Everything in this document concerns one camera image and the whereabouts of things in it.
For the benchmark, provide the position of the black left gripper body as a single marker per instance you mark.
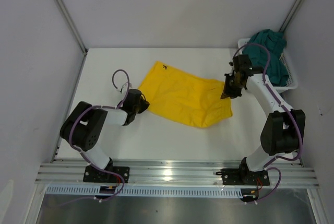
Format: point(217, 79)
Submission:
point(136, 108)

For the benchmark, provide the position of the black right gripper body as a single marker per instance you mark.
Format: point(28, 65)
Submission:
point(234, 87)

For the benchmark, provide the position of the yellow shorts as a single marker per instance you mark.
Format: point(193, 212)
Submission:
point(185, 98)

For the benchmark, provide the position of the green shorts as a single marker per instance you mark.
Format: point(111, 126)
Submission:
point(275, 44)

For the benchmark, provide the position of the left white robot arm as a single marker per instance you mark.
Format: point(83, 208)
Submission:
point(84, 125)

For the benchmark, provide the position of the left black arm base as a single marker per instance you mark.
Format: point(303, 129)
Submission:
point(92, 175)

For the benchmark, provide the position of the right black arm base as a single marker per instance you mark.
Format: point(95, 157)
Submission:
point(239, 177)

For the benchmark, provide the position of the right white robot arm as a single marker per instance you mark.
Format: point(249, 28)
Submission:
point(282, 134)

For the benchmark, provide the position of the white perforated plastic basket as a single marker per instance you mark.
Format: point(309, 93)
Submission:
point(292, 82)

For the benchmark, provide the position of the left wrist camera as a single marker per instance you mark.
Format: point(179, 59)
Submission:
point(124, 88)

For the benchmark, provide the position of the aluminium front rail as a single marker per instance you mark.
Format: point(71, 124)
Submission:
point(174, 173)

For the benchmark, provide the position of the slotted white cable duct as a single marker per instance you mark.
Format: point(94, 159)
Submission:
point(148, 191)

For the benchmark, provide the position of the right aluminium corner post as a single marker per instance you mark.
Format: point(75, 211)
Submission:
point(297, 4)

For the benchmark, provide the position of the aluminium corner post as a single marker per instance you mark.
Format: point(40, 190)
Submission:
point(297, 4)
point(71, 25)

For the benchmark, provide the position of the left aluminium corner post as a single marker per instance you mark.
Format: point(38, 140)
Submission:
point(71, 25)

